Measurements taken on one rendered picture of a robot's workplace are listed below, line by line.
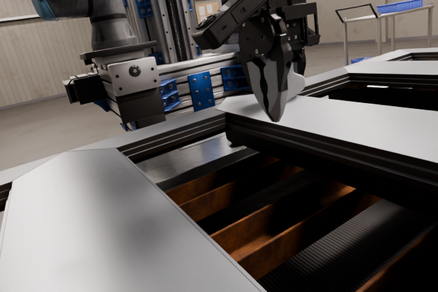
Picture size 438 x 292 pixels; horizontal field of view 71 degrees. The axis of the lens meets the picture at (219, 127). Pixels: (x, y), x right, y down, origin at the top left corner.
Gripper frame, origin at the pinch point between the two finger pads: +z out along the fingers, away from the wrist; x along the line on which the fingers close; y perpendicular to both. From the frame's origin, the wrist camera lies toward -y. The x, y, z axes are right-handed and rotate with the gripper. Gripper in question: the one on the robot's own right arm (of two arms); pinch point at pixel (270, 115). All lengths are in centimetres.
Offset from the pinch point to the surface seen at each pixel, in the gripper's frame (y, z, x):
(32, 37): 13, -100, 1027
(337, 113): 19.4, 6.0, 4.4
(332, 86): 46, 8, 27
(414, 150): 11.0, 6.2, -13.7
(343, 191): 19.3, 22.5, 4.2
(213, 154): 13, 22, 45
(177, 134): -3.8, 6.9, 27.6
